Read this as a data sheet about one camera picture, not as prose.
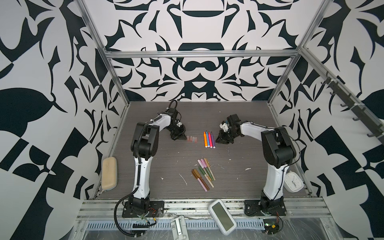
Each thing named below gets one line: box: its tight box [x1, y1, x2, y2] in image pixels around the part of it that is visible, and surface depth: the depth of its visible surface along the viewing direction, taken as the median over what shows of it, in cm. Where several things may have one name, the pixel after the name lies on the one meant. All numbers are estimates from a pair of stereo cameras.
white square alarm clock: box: [283, 170, 304, 193], surface depth 81 cm
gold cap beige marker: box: [203, 158, 216, 181], surface depth 90 cm
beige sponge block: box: [101, 157, 118, 191], surface depth 85 cm
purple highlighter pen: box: [210, 131, 216, 149], surface depth 99 cm
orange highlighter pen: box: [203, 131, 208, 148], surface depth 100 cm
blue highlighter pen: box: [205, 130, 210, 148], surface depth 101 cm
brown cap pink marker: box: [191, 169, 208, 192], surface depth 85 cm
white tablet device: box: [208, 199, 237, 236], surface depth 70 cm
